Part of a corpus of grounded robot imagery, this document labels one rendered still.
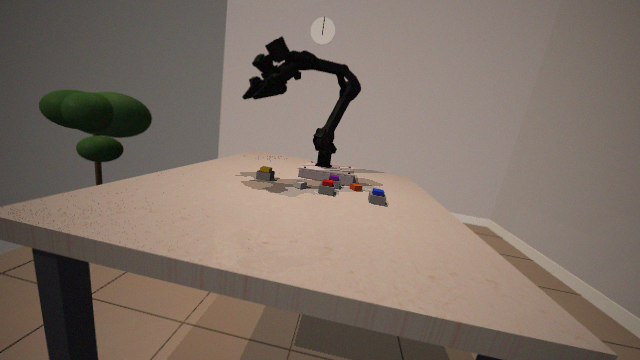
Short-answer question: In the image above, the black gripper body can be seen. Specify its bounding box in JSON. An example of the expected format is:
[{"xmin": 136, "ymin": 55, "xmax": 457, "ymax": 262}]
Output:
[{"xmin": 249, "ymin": 66, "xmax": 288, "ymax": 94}]

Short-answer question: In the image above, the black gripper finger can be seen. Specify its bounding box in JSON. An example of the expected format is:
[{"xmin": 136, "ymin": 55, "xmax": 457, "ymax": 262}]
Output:
[
  {"xmin": 242, "ymin": 79, "xmax": 259, "ymax": 99},
  {"xmin": 253, "ymin": 77, "xmax": 279, "ymax": 99}
]

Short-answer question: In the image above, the yellow button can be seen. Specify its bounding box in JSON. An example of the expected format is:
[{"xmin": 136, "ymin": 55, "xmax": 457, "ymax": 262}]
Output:
[{"xmin": 256, "ymin": 166, "xmax": 275, "ymax": 181}]

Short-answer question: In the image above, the red button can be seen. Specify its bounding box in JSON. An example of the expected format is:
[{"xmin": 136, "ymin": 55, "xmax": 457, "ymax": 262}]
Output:
[{"xmin": 318, "ymin": 179, "xmax": 335, "ymax": 196}]

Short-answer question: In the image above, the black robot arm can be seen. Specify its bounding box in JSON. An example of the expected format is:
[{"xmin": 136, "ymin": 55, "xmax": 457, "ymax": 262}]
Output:
[{"xmin": 252, "ymin": 37, "xmax": 361, "ymax": 168}]

